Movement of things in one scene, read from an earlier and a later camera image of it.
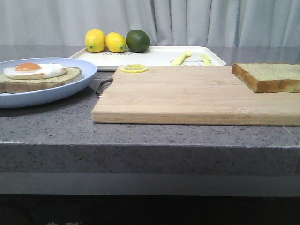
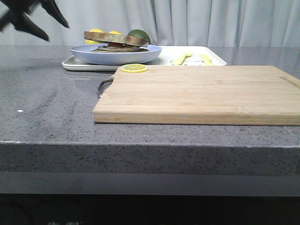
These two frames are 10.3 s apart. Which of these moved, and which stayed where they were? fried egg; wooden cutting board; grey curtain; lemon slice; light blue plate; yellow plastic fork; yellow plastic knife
Moved: light blue plate; fried egg
Stayed: wooden cutting board; grey curtain; yellow plastic fork; yellow plastic knife; lemon slice
